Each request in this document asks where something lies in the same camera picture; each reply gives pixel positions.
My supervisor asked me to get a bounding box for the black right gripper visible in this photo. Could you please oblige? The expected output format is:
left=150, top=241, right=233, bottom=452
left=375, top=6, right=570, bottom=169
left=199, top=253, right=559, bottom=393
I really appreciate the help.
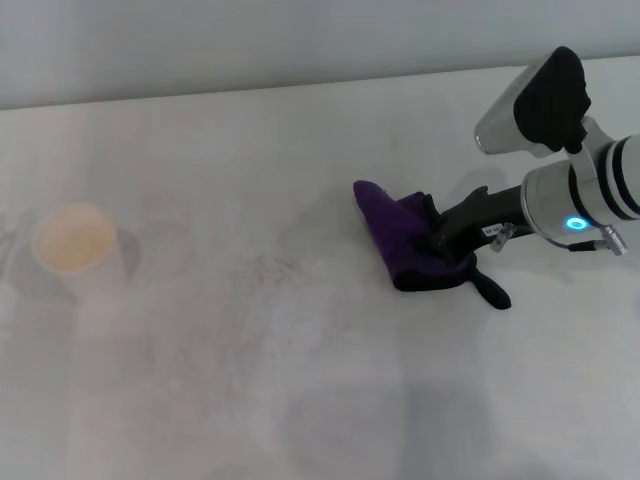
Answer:
left=412, top=184, right=531, bottom=264

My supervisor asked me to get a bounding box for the purple rag with black edge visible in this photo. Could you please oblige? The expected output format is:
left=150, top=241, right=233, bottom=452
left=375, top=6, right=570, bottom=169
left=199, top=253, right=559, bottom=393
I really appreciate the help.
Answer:
left=352, top=179, right=512, bottom=311

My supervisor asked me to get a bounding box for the white paper cup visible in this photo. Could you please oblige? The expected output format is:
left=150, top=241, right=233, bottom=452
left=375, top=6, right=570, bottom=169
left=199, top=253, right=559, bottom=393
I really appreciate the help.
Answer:
left=30, top=202, right=130, bottom=304

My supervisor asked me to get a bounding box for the clear network cable plug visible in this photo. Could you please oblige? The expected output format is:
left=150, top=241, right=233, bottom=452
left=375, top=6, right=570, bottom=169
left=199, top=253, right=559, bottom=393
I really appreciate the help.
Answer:
left=492, top=223, right=516, bottom=253

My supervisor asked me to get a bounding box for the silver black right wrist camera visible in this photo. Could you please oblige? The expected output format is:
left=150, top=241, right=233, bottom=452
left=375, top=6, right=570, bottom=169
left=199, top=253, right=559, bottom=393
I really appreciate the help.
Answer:
left=473, top=46, right=592, bottom=159

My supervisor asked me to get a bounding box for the cable with silver metal plug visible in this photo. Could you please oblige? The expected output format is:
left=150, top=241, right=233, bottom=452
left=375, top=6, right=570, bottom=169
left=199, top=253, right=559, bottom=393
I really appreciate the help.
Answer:
left=569, top=225, right=629, bottom=257

